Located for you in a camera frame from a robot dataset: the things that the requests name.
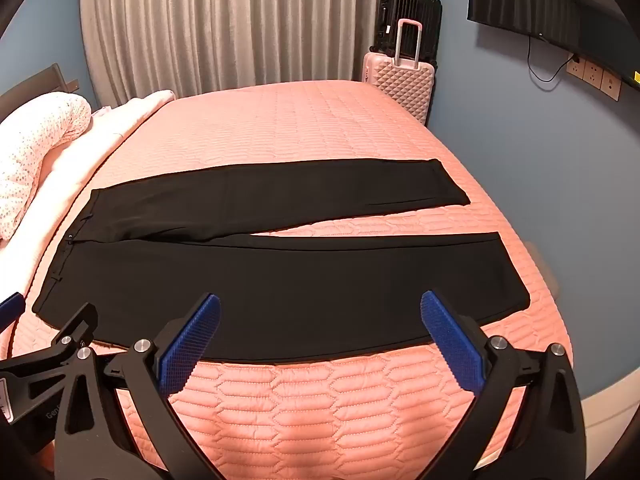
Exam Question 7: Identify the wall-mounted black television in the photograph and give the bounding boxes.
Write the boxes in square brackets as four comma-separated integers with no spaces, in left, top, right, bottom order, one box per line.
[466,0,640,93]

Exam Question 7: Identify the black pants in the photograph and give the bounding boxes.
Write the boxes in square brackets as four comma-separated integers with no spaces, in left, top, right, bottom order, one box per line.
[31,157,531,362]

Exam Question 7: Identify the white dotted pillow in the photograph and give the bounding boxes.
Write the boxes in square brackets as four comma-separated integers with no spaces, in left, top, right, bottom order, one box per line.
[0,91,93,241]

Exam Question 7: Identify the grey pleated curtain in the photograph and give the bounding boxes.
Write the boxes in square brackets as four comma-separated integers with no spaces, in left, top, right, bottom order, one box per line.
[80,0,403,108]

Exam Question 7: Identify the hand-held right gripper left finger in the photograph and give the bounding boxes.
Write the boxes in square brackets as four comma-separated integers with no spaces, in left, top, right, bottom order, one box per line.
[54,293,222,480]

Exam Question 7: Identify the black hard-shell suitcase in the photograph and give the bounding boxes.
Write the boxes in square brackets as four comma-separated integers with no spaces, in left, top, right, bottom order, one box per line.
[374,0,443,68]

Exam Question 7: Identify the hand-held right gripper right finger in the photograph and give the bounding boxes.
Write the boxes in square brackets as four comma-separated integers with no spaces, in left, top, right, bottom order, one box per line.
[420,290,589,480]

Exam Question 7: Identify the black power cable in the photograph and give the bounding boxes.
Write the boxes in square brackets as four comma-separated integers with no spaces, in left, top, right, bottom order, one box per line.
[527,35,581,82]

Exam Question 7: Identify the pink quilted bed cover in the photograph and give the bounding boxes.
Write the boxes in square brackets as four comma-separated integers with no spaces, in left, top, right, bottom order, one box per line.
[0,79,576,480]

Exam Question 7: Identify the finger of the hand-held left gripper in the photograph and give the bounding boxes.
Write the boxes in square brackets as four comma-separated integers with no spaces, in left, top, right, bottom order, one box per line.
[0,302,99,387]
[0,291,26,333]

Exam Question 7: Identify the dark grey headboard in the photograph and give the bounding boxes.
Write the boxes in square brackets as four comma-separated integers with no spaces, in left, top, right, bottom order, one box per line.
[0,63,81,126]

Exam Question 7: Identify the pink diamond-pattern suitcase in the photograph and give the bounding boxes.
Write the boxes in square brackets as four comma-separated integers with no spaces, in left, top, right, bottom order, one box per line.
[362,18,435,127]

